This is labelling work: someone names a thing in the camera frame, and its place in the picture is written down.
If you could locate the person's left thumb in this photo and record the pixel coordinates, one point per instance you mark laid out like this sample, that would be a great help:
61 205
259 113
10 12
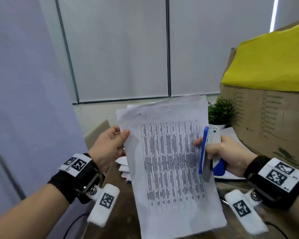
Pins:
121 138

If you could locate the person's right hand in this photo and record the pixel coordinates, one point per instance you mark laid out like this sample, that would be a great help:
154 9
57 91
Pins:
235 154

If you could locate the white wrist camera with marker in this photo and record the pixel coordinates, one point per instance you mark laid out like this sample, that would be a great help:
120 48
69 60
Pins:
246 214
103 205

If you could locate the person's left hand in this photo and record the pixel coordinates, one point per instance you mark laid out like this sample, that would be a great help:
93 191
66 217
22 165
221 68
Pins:
104 149

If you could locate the white roller blind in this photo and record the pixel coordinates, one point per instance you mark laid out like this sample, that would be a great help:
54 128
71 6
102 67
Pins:
219 44
114 47

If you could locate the person's left forearm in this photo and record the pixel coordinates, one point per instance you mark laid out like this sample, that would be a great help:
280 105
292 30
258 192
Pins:
27 216

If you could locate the beige cardboard piece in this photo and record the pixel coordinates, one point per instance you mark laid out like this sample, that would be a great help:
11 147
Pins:
96 135

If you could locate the small green potted plant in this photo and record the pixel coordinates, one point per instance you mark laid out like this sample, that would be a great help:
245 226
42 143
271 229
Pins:
220 113

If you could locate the person's right thumb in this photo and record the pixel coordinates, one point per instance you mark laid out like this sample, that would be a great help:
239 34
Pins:
198 142

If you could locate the large brown cardboard box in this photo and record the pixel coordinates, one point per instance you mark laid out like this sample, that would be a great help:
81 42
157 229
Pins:
269 116

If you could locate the pile of white paper slips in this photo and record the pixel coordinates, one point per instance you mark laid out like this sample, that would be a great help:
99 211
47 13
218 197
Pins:
123 168

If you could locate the blue and white stapler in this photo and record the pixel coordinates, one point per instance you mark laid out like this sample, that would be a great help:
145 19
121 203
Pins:
215 139

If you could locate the yellow cloth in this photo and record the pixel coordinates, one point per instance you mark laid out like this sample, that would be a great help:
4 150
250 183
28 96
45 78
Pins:
271 62

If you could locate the printed white paper sheets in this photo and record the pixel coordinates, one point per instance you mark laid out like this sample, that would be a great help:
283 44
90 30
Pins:
169 156

